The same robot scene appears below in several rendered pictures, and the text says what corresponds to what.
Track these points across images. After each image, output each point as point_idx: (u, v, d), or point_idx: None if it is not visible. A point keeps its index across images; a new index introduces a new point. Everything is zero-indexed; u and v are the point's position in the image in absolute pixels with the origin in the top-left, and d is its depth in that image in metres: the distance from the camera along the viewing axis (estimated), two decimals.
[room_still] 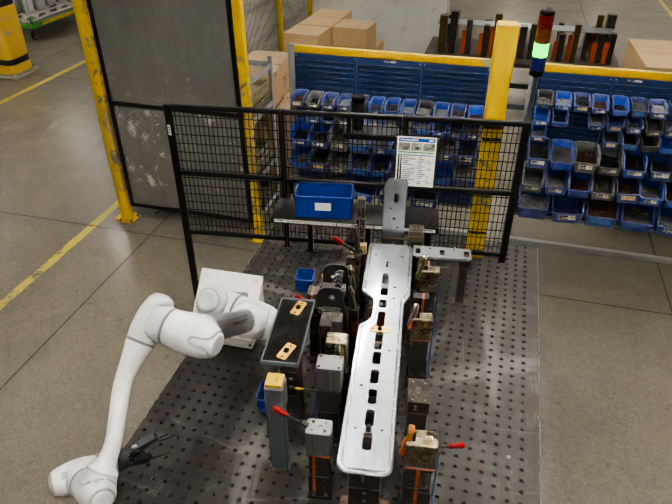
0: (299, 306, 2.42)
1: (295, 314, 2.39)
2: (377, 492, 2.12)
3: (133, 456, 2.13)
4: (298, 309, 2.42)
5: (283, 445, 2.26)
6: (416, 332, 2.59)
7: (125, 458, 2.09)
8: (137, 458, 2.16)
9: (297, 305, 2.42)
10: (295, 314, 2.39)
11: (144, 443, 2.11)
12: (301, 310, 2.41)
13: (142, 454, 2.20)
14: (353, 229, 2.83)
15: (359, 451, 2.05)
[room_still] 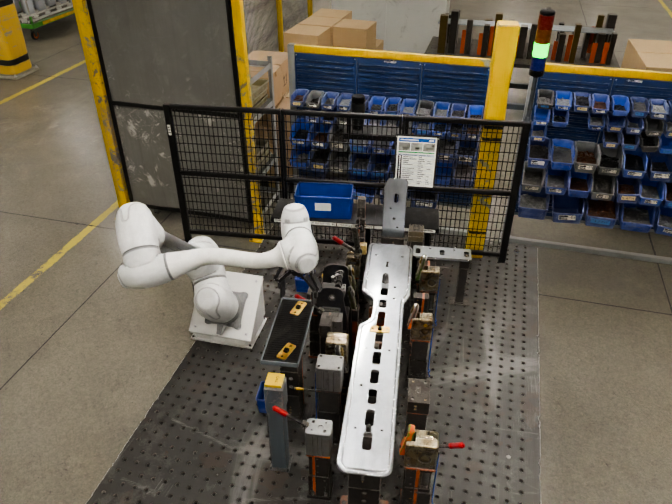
0: (299, 306, 2.42)
1: (295, 314, 2.39)
2: (377, 492, 2.12)
3: None
4: (298, 309, 2.42)
5: (283, 445, 2.26)
6: (416, 332, 2.59)
7: None
8: None
9: (297, 305, 2.42)
10: (295, 314, 2.39)
11: None
12: (301, 310, 2.41)
13: (307, 281, 2.33)
14: (353, 229, 2.83)
15: (359, 451, 2.05)
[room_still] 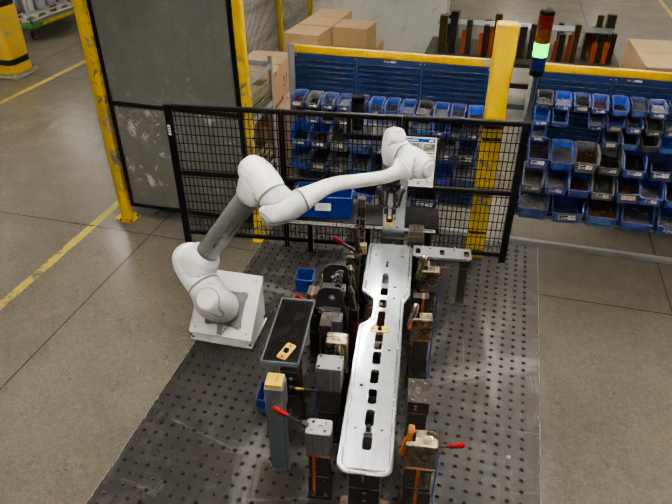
0: (390, 219, 2.80)
1: (390, 226, 2.77)
2: (377, 492, 2.12)
3: None
4: (390, 222, 2.80)
5: (283, 445, 2.26)
6: (416, 332, 2.59)
7: None
8: None
9: (388, 219, 2.80)
10: (390, 226, 2.77)
11: None
12: (393, 222, 2.79)
13: (393, 198, 2.73)
14: (353, 229, 2.83)
15: (359, 451, 2.05)
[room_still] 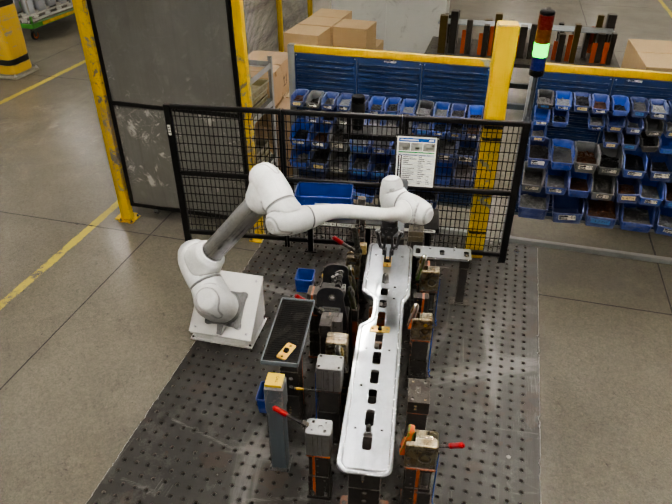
0: (388, 259, 2.94)
1: (388, 266, 2.91)
2: (377, 492, 2.12)
3: None
4: (388, 262, 2.93)
5: (283, 445, 2.26)
6: (416, 332, 2.59)
7: None
8: None
9: (386, 259, 2.94)
10: (388, 266, 2.91)
11: None
12: (391, 263, 2.93)
13: (390, 240, 2.87)
14: (353, 229, 2.83)
15: (359, 451, 2.05)
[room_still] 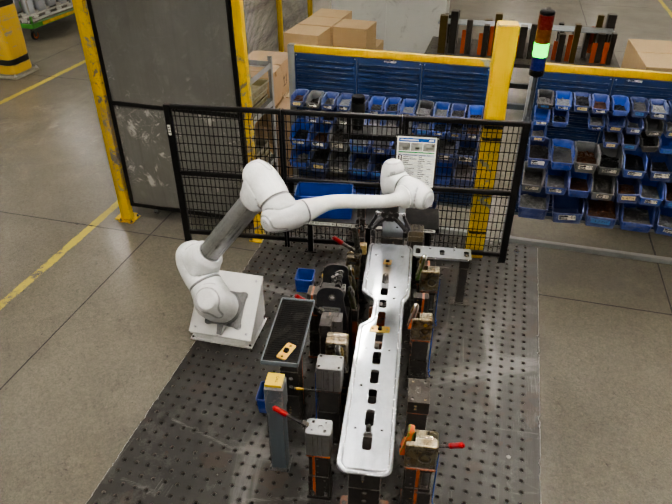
0: (388, 260, 2.94)
1: (388, 264, 2.90)
2: (377, 492, 2.12)
3: None
4: (388, 262, 2.93)
5: (283, 445, 2.26)
6: (416, 332, 2.59)
7: None
8: None
9: (387, 259, 2.94)
10: (388, 264, 2.90)
11: (372, 218, 2.82)
12: (391, 262, 2.93)
13: (399, 224, 2.80)
14: (353, 229, 2.83)
15: (359, 451, 2.05)
